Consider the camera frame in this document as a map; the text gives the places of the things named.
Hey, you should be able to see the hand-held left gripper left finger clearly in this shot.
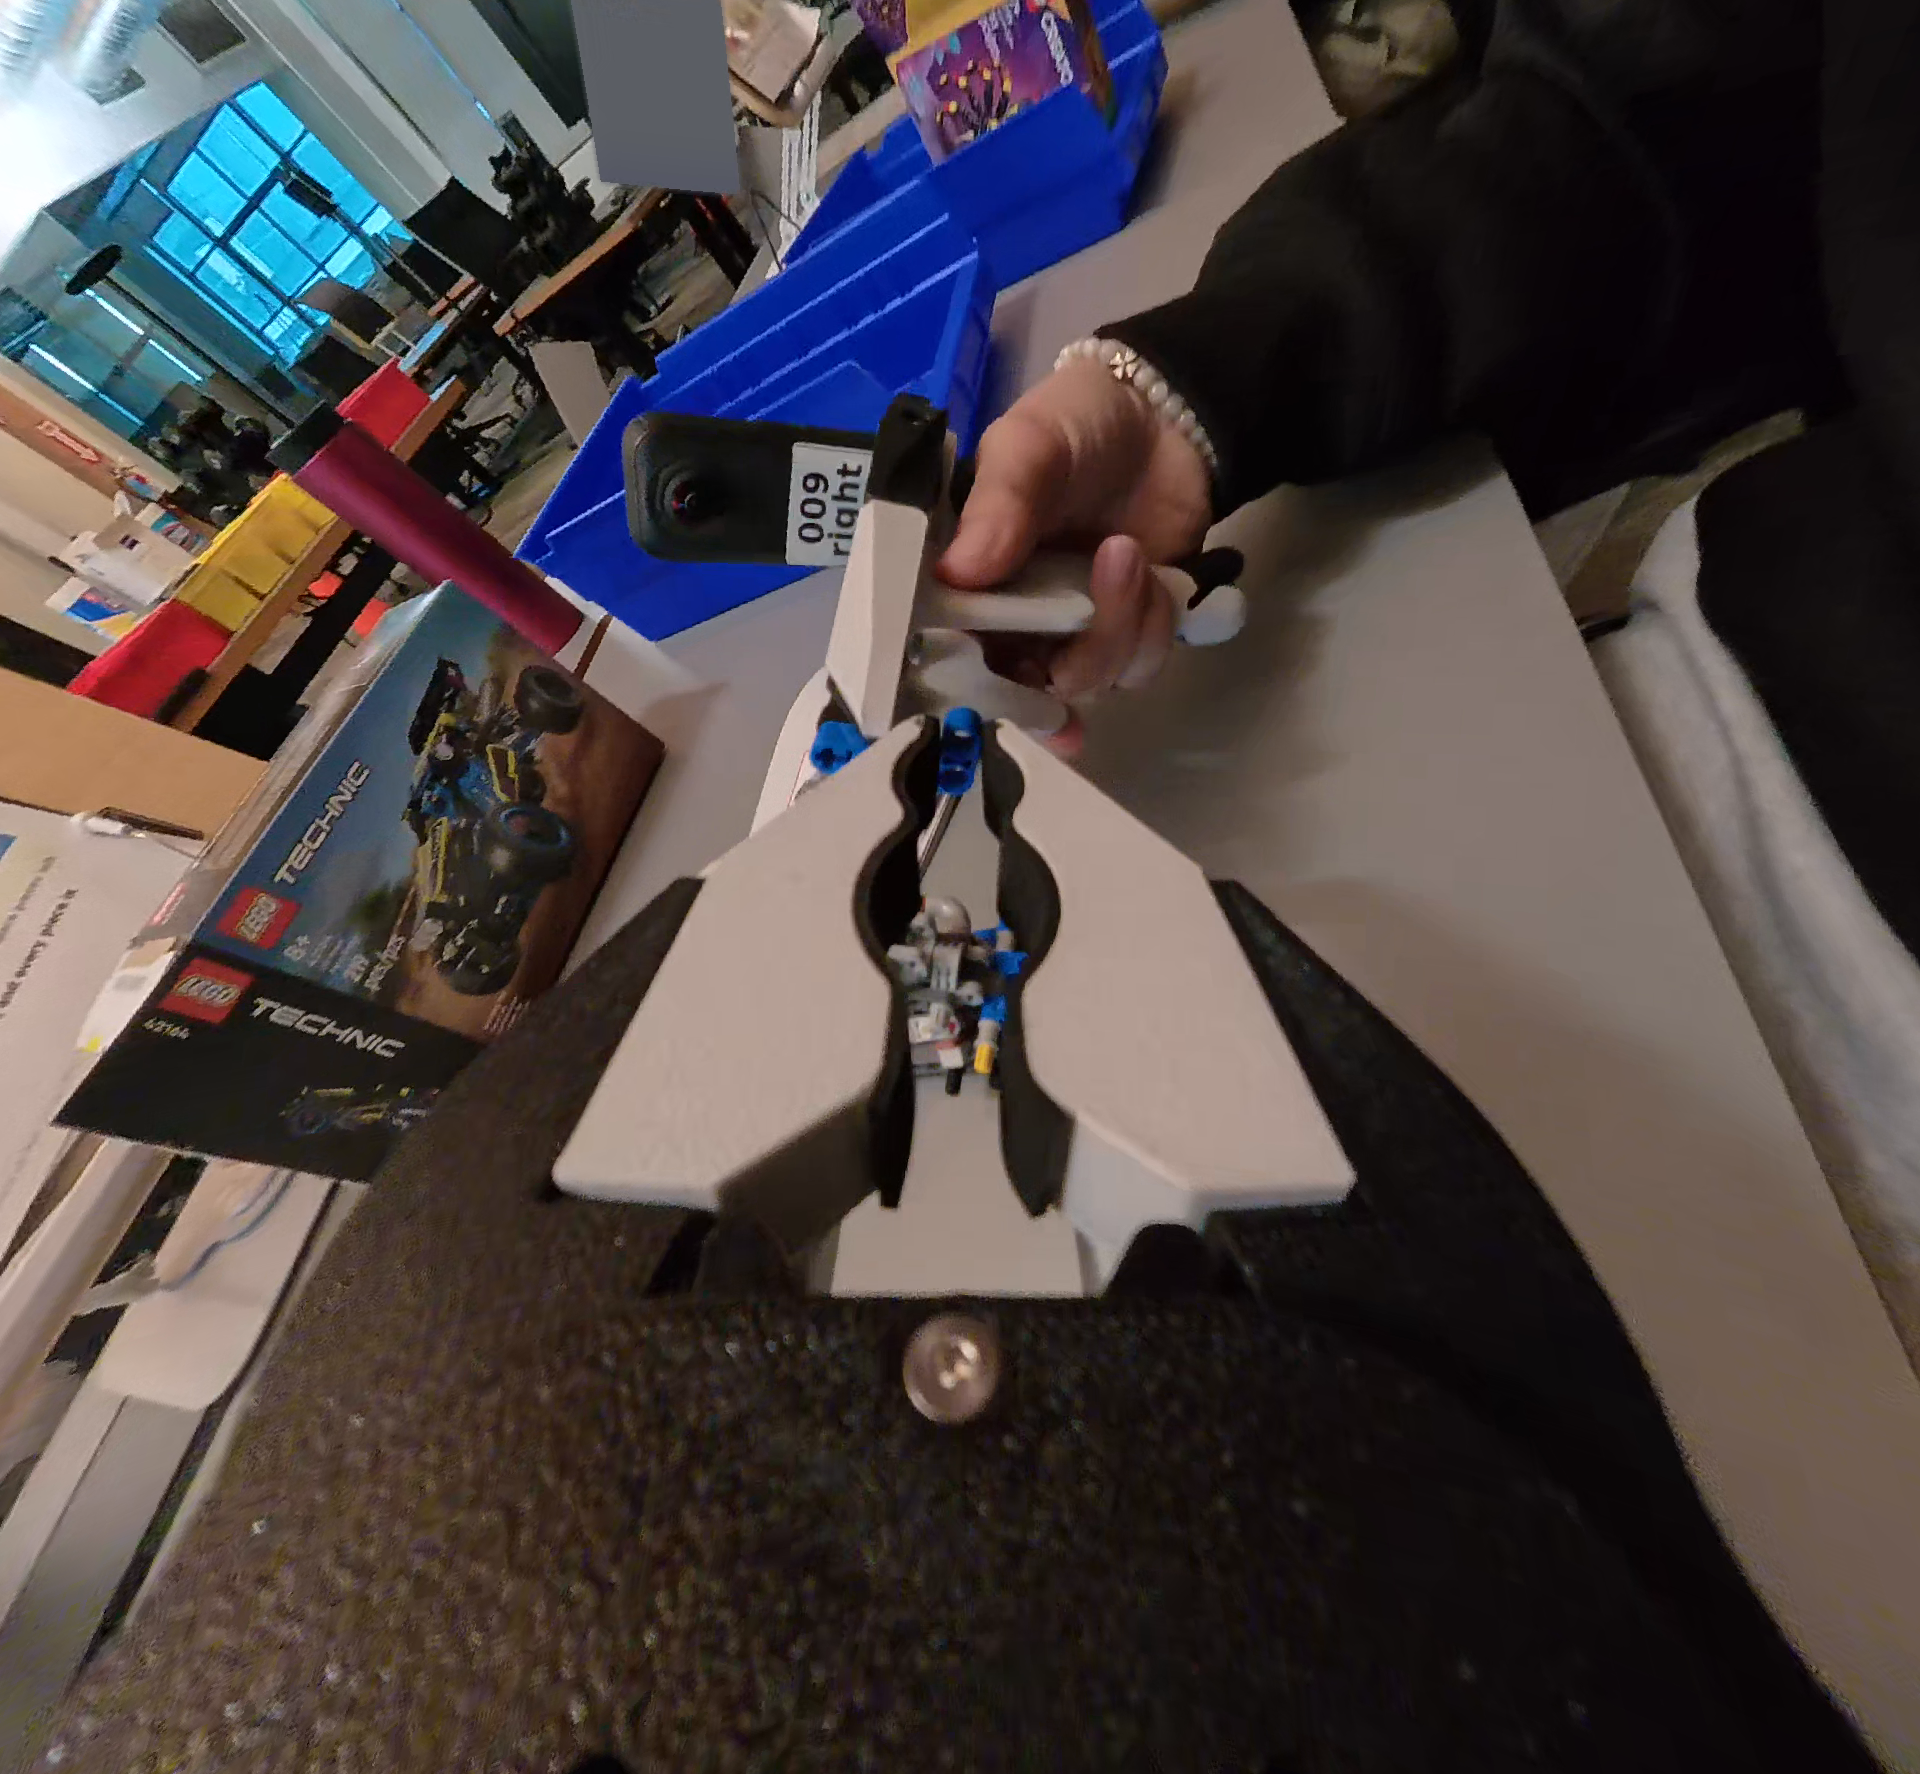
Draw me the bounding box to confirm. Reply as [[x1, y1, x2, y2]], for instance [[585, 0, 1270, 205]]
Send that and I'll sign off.
[[552, 722, 921, 1295]]

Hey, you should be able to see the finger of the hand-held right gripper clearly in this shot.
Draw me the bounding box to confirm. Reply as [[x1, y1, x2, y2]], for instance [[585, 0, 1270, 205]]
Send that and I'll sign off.
[[825, 502, 934, 742]]

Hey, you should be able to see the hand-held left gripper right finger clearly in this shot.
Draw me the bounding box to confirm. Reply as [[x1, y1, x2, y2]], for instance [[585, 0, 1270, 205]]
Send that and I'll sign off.
[[988, 722, 1355, 1295]]

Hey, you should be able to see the grey blue brick vehicle assembly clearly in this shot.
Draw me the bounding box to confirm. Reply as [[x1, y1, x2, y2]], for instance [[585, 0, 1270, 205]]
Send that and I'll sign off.
[[810, 706, 1040, 1102]]

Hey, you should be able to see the person's right forearm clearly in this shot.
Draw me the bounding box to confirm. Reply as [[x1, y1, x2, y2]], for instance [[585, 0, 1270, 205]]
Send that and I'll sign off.
[[1102, 93, 1855, 527]]

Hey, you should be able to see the black toy car set box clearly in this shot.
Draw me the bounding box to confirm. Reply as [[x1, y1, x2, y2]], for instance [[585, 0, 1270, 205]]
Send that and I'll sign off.
[[58, 580, 669, 1185]]

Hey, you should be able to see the person's right hand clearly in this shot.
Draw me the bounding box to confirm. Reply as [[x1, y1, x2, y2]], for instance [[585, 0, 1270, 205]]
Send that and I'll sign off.
[[937, 371, 1221, 759]]

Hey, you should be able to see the blue plastic bin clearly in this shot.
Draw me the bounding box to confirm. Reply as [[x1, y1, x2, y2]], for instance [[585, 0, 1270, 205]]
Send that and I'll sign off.
[[779, 139, 996, 306], [517, 228, 1002, 640], [898, 0, 1171, 295]]

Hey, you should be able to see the wooden desk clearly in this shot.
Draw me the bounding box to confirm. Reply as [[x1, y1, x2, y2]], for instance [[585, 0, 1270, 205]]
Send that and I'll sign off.
[[428, 183, 753, 357]]

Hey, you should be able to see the maroon cylinder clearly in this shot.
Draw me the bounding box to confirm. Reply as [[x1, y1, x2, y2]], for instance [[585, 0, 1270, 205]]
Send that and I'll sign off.
[[293, 423, 591, 660]]

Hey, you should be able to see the yellow plastic bin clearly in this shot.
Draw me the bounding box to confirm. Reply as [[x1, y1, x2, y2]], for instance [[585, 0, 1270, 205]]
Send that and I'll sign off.
[[179, 473, 367, 624]]

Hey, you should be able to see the purple yellow toy box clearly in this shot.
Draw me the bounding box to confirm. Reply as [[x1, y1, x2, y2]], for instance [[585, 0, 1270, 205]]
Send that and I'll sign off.
[[845, 0, 1120, 165]]

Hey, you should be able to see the large window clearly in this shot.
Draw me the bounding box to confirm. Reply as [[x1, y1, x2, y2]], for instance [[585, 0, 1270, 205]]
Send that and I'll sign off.
[[0, 79, 413, 415]]

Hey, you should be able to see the red plastic bin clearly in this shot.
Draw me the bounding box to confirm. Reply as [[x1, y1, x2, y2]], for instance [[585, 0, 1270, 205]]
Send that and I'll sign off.
[[68, 598, 215, 724]]

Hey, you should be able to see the brown cardboard box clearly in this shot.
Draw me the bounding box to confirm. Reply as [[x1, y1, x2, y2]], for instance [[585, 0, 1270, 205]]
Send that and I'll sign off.
[[0, 665, 274, 838]]

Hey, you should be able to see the pearl bracelet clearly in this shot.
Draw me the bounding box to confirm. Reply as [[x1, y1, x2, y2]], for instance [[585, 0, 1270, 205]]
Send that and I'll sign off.
[[1051, 333, 1221, 486]]

